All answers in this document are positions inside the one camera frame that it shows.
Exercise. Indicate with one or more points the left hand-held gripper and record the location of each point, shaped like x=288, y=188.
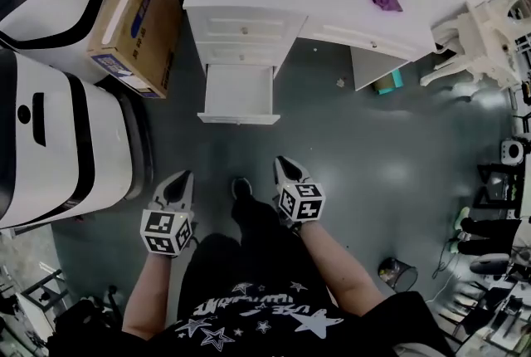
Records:
x=164, y=233

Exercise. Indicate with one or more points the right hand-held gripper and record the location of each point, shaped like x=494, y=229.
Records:
x=303, y=201

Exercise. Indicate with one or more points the white cabinet door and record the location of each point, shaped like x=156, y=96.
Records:
x=238, y=91

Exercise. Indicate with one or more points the person's left forearm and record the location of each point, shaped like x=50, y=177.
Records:
x=145, y=297

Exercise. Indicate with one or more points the person's right forearm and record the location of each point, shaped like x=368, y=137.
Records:
x=340, y=272

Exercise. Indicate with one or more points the small white drawer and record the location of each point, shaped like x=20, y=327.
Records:
x=240, y=54
x=249, y=26

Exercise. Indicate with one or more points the teal box under desk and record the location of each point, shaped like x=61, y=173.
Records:
x=388, y=82

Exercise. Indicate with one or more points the wide white drawer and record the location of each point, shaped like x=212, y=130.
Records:
x=369, y=40

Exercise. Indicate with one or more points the person's black shoe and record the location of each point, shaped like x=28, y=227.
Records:
x=242, y=187

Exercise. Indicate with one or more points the person's black trouser leg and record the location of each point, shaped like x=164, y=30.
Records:
x=257, y=222

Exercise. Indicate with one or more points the small white floor scrap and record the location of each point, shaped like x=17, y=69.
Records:
x=340, y=82

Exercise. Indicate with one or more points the black star-print shirt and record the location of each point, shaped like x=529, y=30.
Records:
x=249, y=305

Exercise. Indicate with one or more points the brown cardboard box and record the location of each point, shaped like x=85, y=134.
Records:
x=137, y=27

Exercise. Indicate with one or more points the black metal stool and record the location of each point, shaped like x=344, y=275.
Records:
x=498, y=189

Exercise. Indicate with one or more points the grey domed device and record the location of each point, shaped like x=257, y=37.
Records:
x=489, y=264

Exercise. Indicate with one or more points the small white appliance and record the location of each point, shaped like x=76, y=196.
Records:
x=511, y=151

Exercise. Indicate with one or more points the white vanity table with mirror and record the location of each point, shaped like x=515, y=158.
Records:
x=481, y=44

